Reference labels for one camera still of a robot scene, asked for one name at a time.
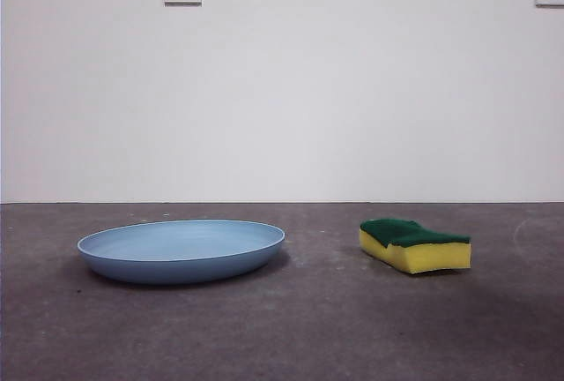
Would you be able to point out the light blue round plate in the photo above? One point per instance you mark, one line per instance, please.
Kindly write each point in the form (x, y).
(185, 248)

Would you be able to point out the yellow sponge with green pad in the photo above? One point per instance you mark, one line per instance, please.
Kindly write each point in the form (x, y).
(423, 257)

